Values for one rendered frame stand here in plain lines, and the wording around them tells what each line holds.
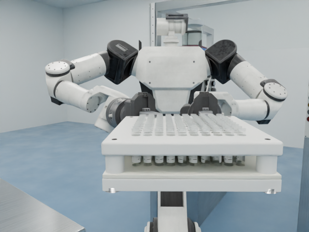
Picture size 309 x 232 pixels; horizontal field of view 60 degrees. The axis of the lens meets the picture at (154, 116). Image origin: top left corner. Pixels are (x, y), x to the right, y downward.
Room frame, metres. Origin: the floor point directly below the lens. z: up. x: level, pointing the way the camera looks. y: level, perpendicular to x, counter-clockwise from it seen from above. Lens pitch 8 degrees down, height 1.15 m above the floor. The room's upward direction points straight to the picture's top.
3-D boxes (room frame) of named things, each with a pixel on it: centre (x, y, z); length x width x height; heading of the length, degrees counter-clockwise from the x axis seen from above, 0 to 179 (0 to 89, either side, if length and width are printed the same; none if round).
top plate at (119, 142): (0.47, -0.05, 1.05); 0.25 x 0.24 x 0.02; 88
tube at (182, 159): (0.39, -0.04, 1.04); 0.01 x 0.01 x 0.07
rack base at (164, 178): (0.47, -0.05, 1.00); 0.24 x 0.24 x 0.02; 88
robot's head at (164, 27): (1.10, -0.06, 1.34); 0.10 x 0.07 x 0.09; 89
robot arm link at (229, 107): (0.83, -0.19, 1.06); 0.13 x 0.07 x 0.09; 107
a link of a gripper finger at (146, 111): (0.59, 0.01, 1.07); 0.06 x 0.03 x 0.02; 30
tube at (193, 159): (0.39, -0.06, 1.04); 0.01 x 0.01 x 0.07
